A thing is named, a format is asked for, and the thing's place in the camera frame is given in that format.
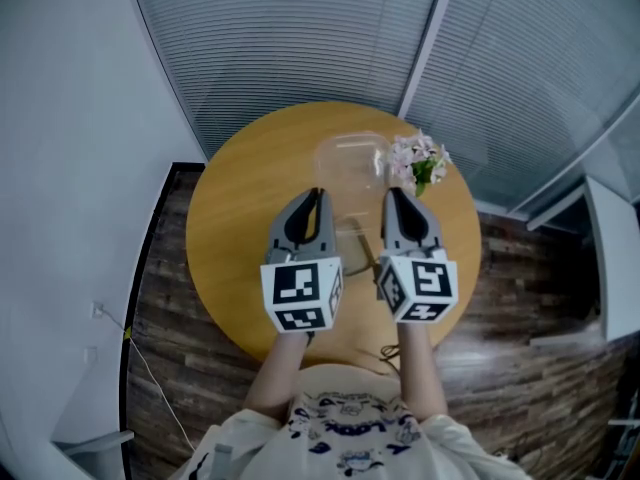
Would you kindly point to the white rectangular desk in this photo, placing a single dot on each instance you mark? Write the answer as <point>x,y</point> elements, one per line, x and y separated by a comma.
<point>617,258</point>

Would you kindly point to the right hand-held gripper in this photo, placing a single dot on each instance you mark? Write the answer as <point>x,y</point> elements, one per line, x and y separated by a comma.
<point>425,283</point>

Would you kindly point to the person's left forearm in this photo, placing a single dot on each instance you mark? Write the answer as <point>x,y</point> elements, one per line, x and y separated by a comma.
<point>280,373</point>

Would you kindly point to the person's white printed shirt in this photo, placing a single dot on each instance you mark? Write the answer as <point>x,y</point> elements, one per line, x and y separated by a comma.
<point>345,428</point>

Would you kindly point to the person's right forearm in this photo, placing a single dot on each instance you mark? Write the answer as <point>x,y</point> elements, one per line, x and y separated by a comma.
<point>422,368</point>

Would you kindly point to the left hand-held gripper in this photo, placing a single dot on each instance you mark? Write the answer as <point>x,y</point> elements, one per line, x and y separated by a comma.
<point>300,293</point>

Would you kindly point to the glass partition with blinds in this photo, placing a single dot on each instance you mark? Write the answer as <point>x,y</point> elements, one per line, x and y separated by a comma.
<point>310,43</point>

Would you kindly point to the white wall socket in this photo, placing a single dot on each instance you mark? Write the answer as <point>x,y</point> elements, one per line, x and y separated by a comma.
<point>98,310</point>
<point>91,355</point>

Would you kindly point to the pink flowers in white pot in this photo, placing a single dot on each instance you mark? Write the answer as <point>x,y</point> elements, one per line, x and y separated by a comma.
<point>417,160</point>

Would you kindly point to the clear plastic container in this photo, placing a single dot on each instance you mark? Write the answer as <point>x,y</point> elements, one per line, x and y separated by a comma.
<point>350,163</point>

